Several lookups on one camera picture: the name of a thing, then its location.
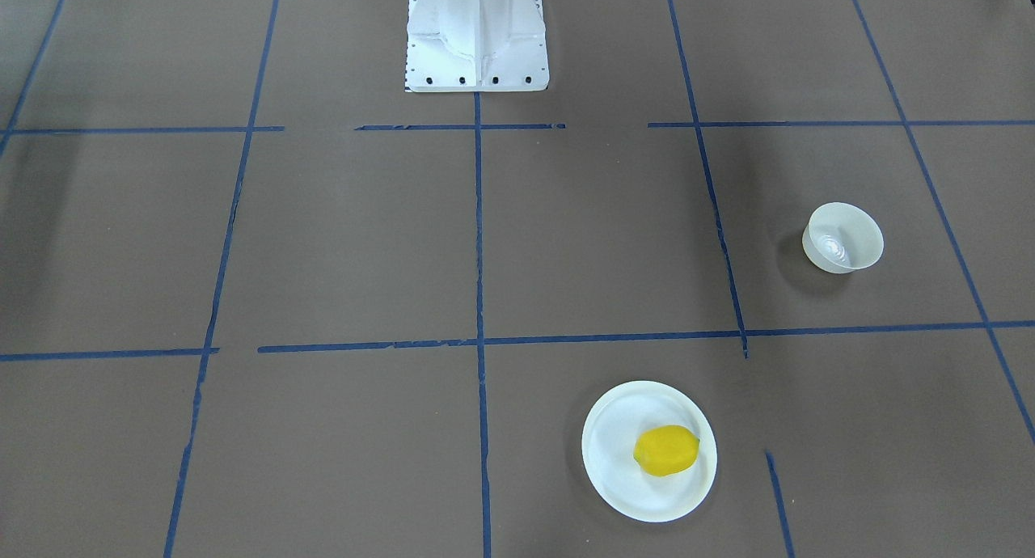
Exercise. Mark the white round plate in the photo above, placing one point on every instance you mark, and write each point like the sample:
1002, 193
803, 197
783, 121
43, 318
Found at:
614, 424

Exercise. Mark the white bowl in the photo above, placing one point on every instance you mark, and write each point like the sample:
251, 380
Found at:
841, 238

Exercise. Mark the yellow lemon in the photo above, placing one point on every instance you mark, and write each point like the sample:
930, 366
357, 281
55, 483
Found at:
667, 450

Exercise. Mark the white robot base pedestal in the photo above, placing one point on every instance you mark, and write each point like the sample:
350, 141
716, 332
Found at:
476, 45

